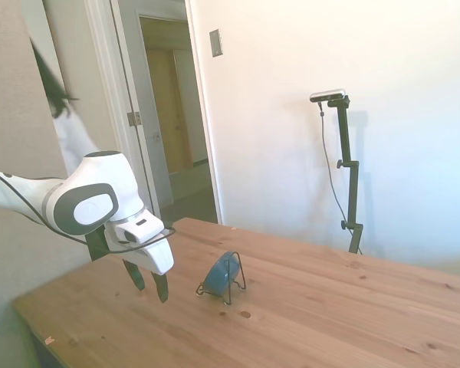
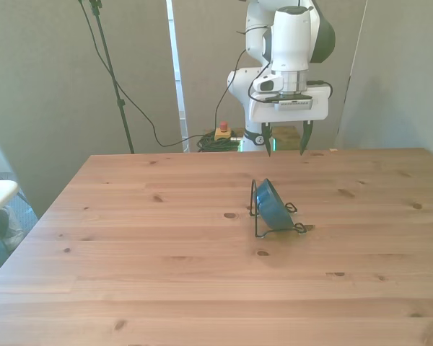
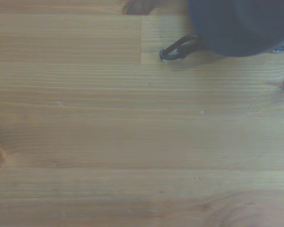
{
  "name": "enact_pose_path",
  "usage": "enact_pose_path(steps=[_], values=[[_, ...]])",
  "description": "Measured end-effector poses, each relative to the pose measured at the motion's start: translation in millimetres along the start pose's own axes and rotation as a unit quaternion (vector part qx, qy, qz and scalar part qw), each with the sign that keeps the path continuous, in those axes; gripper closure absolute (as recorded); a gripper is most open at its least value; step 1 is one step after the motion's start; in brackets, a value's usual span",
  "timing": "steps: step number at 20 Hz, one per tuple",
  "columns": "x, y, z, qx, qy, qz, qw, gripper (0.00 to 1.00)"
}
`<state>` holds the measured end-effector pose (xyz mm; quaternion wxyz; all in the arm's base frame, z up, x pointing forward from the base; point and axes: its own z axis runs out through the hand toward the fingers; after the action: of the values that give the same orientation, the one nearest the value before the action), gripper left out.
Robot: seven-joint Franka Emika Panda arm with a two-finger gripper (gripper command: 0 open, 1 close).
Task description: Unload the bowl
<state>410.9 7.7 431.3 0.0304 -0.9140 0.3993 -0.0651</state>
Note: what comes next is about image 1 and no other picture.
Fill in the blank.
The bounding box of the silver stereo camera bar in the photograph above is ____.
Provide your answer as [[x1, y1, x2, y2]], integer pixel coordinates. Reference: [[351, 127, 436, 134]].
[[309, 87, 348, 104]]

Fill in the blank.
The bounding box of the black jointed camera stand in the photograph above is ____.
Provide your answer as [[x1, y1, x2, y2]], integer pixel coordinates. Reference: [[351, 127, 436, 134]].
[[326, 96, 366, 255]]

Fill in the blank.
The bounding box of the black wire dish rack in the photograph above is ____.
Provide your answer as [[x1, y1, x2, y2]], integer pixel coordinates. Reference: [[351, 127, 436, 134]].
[[195, 250, 251, 307]]

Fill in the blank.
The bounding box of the blue ceramic bowl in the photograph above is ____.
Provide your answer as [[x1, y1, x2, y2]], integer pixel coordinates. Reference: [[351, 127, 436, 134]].
[[204, 251, 242, 297]]

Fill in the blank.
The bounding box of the wooden interior door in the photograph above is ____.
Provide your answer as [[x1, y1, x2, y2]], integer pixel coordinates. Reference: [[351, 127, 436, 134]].
[[146, 48, 196, 176]]

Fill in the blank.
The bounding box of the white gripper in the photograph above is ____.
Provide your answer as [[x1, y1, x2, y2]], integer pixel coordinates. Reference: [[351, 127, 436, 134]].
[[104, 225, 176, 305]]

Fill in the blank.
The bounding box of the person with black hair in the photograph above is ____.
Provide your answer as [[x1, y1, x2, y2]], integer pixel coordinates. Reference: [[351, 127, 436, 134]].
[[29, 37, 101, 178]]

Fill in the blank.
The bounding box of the grey wall switch plate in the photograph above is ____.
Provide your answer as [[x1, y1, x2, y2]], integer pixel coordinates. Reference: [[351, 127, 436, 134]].
[[209, 28, 225, 59]]

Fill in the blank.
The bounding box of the grey open door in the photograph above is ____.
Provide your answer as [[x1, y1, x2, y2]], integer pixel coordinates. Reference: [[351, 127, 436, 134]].
[[110, 0, 174, 220]]

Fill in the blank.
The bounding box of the white door frame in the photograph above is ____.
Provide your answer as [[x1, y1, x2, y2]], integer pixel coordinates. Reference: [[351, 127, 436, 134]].
[[83, 0, 224, 226]]

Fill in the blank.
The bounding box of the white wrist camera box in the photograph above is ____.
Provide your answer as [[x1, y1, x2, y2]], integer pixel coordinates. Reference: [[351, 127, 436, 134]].
[[113, 214, 166, 247]]

